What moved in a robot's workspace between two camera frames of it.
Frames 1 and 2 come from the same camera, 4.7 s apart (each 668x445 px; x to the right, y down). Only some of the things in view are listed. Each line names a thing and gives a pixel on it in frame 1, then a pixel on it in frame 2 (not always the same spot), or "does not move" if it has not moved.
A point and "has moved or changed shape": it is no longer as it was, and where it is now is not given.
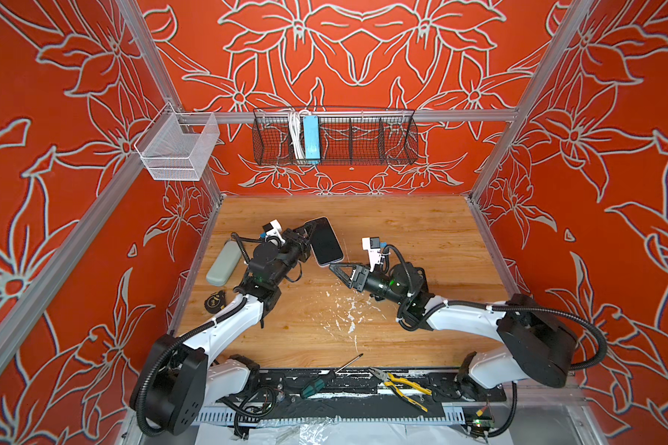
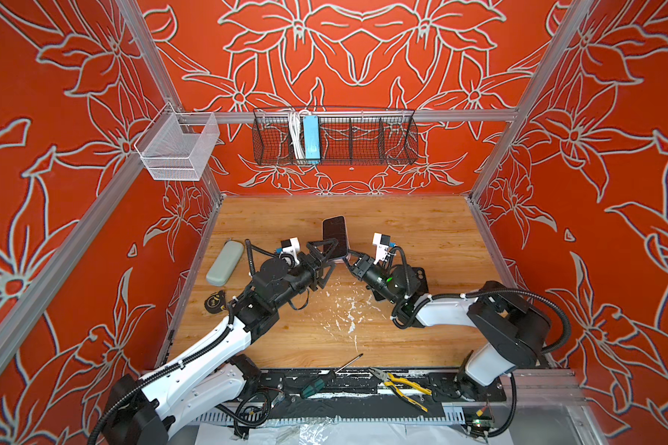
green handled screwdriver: [317, 385] does not move
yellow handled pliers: [388, 379] does not move
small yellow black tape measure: [215, 302] does not move
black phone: [325, 244] has moved or changed shape
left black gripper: [294, 240] → [314, 271]
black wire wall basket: [290, 136] does not move
